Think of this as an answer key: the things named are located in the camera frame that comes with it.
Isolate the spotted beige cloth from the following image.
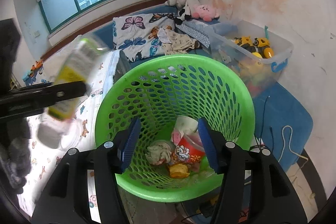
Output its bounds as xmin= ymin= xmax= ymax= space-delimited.
xmin=157 ymin=27 xmax=203 ymax=56

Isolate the pink round plush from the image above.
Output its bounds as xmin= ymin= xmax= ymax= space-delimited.
xmin=191 ymin=4 xmax=221 ymax=22

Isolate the white vehicle print blanket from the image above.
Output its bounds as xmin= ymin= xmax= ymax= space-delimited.
xmin=16 ymin=51 xmax=124 ymax=224

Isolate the patterned blue grey box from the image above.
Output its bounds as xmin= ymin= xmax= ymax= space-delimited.
xmin=175 ymin=20 xmax=219 ymax=49

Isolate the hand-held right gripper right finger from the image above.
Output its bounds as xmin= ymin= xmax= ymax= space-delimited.
xmin=197 ymin=116 xmax=307 ymax=224

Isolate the green plastic mesh basket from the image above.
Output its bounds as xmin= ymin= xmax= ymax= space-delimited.
xmin=94 ymin=54 xmax=256 ymax=203

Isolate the tissue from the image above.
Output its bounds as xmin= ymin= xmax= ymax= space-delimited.
xmin=145 ymin=141 xmax=173 ymax=166

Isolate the butterfly print pillow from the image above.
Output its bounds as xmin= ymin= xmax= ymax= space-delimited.
xmin=112 ymin=12 xmax=177 ymax=63

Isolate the blue floor mat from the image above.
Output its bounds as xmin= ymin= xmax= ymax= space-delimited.
xmin=251 ymin=82 xmax=314 ymax=172

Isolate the white cable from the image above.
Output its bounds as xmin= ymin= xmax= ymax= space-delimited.
xmin=278 ymin=125 xmax=309 ymax=178

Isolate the red printed plastic cup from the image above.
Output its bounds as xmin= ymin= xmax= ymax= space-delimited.
xmin=172 ymin=134 xmax=207 ymax=165

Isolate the yellow green bottle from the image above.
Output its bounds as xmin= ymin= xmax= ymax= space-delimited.
xmin=47 ymin=34 xmax=111 ymax=121

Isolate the black white cow plush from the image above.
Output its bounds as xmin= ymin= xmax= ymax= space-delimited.
xmin=174 ymin=0 xmax=200 ymax=25

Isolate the small blue toy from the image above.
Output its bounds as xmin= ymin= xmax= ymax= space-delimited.
xmin=22 ymin=70 xmax=36 ymax=86

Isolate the orange peel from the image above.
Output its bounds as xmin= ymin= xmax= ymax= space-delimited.
xmin=167 ymin=162 xmax=191 ymax=179

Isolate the yellow toy vehicle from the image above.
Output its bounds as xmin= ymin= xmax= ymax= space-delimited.
xmin=233 ymin=35 xmax=275 ymax=60

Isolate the small orange toy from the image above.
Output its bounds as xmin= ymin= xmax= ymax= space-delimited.
xmin=31 ymin=58 xmax=44 ymax=73

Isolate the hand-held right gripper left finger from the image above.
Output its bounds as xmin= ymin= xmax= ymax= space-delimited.
xmin=30 ymin=117 xmax=142 ymax=224

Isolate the black cable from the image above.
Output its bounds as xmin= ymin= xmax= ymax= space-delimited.
xmin=251 ymin=95 xmax=274 ymax=152

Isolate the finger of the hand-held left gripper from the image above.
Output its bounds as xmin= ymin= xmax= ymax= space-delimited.
xmin=0 ymin=81 xmax=88 ymax=120

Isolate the clear plastic storage bin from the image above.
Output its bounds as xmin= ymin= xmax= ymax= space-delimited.
xmin=207 ymin=20 xmax=294 ymax=94

